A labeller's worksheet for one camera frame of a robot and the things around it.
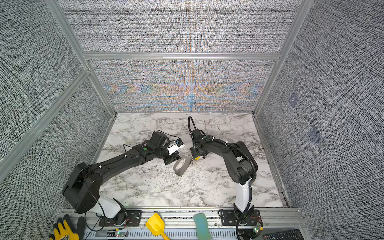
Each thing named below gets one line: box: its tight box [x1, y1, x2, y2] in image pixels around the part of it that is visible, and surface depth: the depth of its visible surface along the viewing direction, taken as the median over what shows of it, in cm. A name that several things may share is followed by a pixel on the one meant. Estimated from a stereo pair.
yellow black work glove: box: [48, 214, 85, 240], surface depth 70 cm
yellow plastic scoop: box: [145, 212, 170, 240], surface depth 73 cm
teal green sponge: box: [193, 213, 213, 240], surface depth 72 cm
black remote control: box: [262, 228, 305, 240], surface depth 69 cm
